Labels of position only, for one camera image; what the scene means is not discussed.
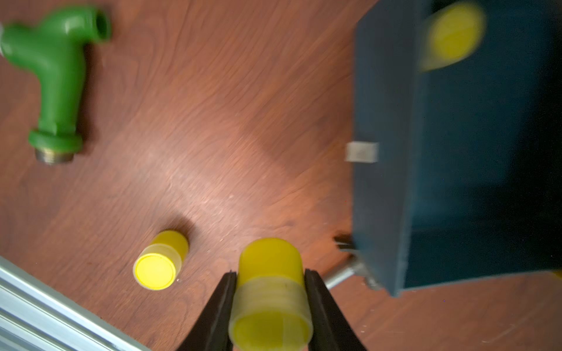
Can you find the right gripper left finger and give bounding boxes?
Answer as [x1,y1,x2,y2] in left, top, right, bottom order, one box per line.
[177,272,237,351]

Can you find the teal bottom drawer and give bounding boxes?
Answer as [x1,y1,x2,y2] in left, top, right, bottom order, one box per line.
[353,1,561,295]

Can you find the steel claw hammer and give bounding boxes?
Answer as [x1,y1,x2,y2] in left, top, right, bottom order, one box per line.
[323,233,383,290]

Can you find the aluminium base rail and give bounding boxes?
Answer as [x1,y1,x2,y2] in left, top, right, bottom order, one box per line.
[1,258,148,350]

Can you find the green toy drill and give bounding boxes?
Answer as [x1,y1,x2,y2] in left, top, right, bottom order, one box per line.
[1,5,112,165]

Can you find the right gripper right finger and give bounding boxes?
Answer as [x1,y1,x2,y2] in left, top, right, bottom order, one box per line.
[304,269,367,351]

